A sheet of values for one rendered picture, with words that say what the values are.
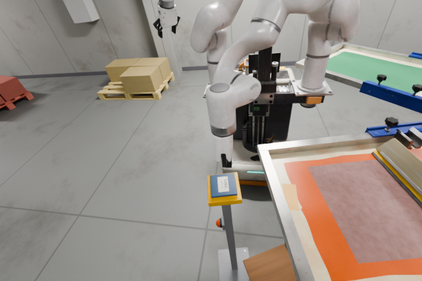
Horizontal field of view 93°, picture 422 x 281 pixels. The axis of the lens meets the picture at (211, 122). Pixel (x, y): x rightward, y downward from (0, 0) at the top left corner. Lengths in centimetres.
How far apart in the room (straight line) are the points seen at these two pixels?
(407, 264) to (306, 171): 36
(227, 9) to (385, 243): 90
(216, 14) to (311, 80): 51
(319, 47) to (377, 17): 337
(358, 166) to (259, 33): 68
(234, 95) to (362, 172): 65
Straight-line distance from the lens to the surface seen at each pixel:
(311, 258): 75
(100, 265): 201
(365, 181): 96
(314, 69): 100
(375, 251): 83
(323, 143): 100
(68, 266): 215
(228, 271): 170
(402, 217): 92
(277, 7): 59
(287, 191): 84
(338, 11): 83
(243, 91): 52
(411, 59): 199
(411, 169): 100
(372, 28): 435
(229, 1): 82
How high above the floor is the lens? 165
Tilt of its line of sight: 38 degrees down
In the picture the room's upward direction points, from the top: 9 degrees counter-clockwise
